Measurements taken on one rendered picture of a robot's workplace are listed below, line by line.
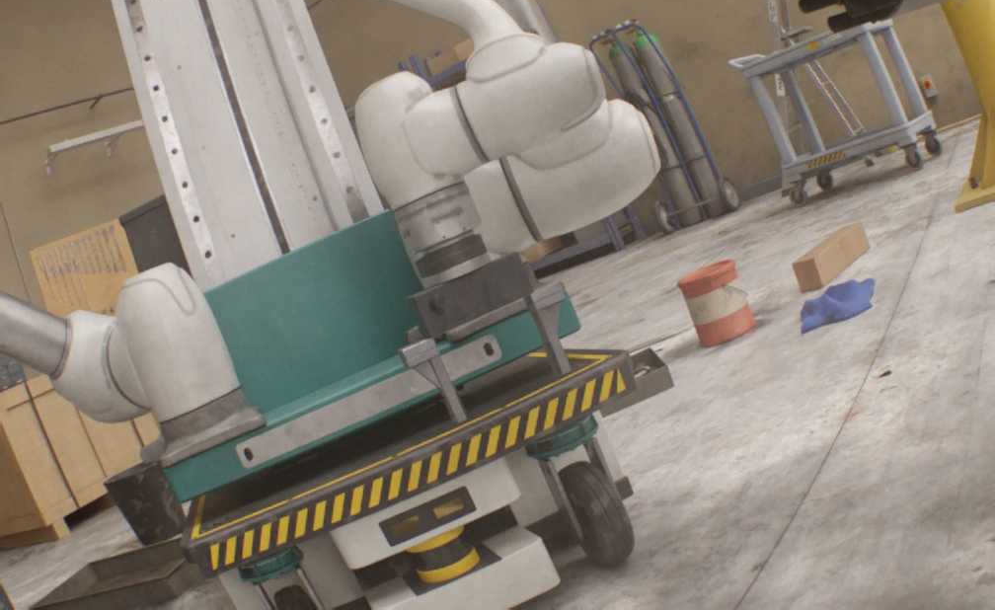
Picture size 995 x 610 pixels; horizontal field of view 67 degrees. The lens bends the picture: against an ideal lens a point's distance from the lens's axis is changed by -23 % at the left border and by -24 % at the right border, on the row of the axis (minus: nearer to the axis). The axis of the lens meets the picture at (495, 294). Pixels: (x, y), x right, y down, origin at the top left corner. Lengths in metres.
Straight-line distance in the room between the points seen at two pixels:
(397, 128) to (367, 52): 7.91
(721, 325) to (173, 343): 1.74
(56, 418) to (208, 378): 3.47
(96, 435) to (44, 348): 3.43
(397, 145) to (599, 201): 0.38
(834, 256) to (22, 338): 2.37
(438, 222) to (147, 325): 0.47
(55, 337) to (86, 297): 6.86
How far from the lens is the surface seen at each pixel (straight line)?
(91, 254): 8.44
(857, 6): 0.75
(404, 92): 1.08
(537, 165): 1.32
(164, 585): 2.35
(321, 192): 1.55
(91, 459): 4.80
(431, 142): 1.05
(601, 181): 1.32
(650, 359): 2.73
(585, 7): 7.61
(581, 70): 1.05
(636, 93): 6.91
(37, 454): 4.60
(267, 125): 1.57
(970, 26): 3.29
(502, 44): 1.08
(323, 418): 1.30
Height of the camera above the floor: 0.55
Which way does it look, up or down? 4 degrees down
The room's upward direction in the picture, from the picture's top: 23 degrees counter-clockwise
